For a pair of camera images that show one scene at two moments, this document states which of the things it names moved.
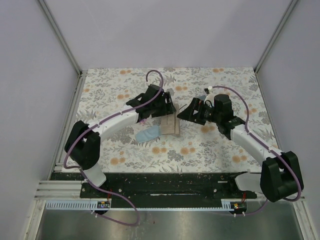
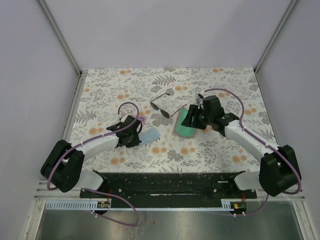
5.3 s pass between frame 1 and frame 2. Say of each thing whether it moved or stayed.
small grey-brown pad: moved
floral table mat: stayed
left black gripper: moved
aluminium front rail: stayed
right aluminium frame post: stayed
